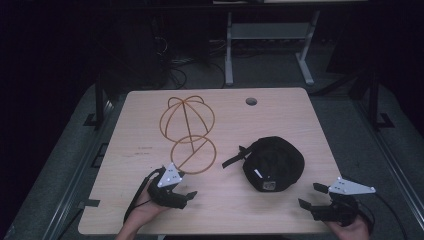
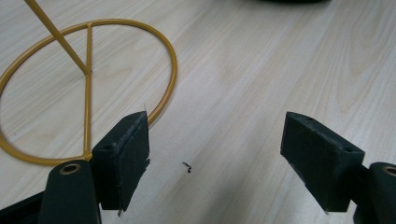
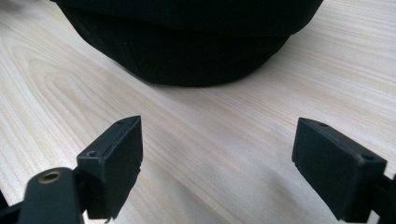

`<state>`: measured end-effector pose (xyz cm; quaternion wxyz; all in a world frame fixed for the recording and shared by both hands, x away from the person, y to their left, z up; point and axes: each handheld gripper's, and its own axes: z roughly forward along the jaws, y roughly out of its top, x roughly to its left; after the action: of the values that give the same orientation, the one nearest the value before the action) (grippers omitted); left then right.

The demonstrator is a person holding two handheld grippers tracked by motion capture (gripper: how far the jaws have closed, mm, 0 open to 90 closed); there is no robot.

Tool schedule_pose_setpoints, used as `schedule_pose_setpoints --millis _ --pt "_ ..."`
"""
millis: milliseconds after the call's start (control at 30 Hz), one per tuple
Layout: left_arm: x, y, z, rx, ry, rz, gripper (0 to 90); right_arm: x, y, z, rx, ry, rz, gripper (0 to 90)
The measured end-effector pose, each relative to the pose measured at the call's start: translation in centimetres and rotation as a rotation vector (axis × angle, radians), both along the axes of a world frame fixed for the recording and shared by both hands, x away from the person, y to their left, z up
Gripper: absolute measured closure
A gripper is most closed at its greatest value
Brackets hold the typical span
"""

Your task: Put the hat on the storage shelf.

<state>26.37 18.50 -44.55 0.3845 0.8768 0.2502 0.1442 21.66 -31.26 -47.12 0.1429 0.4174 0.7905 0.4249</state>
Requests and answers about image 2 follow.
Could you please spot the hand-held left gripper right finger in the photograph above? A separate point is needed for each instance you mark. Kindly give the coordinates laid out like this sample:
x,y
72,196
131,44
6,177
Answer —
x,y
323,161

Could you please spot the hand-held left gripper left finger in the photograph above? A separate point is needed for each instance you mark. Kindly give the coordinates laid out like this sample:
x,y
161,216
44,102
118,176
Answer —
x,y
120,161

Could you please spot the small dark debris scrap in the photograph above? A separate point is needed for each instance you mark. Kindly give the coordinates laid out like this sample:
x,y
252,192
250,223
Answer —
x,y
187,167

